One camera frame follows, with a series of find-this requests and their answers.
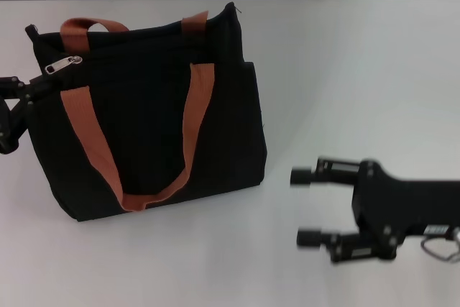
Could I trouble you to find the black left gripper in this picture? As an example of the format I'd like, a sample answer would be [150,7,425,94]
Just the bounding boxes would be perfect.
[0,75,57,155]

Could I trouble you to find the silver zipper pull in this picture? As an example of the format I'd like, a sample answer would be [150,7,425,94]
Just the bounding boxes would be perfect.
[45,55,83,77]

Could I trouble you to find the right gripper cable silver plug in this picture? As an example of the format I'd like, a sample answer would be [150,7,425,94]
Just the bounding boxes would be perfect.
[420,227,460,261]

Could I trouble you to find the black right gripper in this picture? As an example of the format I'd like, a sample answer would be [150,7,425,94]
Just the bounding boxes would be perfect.
[290,157,460,264]

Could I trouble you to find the black food bag brown handles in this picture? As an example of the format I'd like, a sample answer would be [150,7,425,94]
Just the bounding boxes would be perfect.
[24,1,269,222]

